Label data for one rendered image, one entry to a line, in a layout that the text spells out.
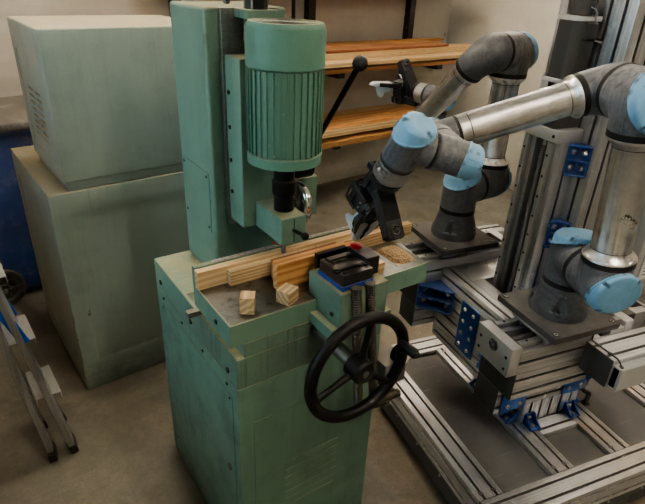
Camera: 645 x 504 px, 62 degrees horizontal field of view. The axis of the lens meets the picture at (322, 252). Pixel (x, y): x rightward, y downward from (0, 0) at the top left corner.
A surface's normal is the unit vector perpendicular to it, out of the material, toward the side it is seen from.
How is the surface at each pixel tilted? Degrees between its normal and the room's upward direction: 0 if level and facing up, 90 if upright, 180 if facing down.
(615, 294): 97
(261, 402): 90
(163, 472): 0
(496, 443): 0
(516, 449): 0
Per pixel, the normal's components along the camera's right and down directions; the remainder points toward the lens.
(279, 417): 0.56, 0.40
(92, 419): 0.04, -0.88
